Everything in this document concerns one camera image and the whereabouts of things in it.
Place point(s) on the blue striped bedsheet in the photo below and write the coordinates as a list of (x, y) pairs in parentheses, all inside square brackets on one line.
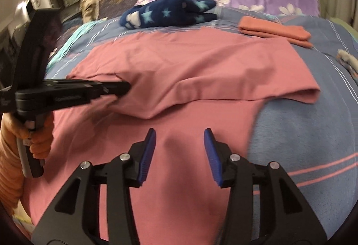
[(293, 127)]

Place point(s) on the beige cushion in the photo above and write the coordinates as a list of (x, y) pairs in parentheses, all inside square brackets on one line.
[(90, 4)]

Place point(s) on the green sheet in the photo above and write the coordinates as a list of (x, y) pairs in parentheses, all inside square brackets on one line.
[(345, 27)]

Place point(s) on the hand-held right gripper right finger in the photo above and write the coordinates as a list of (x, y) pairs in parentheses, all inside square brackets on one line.
[(211, 155)]

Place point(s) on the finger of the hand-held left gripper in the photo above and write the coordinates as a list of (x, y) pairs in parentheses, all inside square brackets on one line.
[(112, 88)]

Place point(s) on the folded salmon cloth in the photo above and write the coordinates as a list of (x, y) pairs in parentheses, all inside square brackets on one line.
[(268, 28)]

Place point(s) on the navy star-print garment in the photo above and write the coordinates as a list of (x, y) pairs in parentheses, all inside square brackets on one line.
[(162, 13)]

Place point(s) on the person's left hand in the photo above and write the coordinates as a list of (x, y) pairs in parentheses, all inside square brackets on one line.
[(42, 141)]

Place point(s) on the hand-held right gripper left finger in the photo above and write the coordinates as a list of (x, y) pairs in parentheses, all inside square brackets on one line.
[(148, 155)]

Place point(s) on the teal cloth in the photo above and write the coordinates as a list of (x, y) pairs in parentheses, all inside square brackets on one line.
[(84, 28)]

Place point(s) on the pink garment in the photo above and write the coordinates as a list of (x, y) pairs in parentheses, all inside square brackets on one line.
[(181, 80)]

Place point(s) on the person's left forearm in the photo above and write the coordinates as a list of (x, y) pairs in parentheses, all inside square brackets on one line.
[(9, 164)]

